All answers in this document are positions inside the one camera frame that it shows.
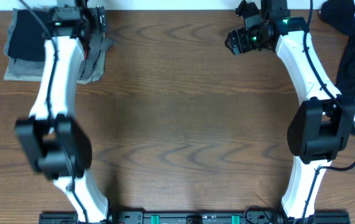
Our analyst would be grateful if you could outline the black leggings with red waistband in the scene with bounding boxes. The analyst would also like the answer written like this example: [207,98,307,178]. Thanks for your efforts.
[6,8,88,62]

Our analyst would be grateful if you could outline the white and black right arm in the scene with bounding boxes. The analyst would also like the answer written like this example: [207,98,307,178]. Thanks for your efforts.
[225,15,355,223]

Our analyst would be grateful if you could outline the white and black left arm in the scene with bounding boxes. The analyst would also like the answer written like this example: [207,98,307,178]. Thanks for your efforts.
[15,1,118,223]

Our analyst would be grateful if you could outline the folded grey trousers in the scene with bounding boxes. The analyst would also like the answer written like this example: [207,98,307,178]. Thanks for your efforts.
[4,9,114,84]

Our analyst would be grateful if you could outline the folded beige garment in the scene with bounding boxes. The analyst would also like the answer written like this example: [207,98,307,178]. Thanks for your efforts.
[4,33,114,84]

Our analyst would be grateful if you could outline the black garment pile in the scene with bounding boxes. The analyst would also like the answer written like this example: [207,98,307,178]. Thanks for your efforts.
[320,0,355,99]

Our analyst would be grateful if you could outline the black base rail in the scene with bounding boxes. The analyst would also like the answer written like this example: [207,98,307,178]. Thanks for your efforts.
[39,210,351,224]

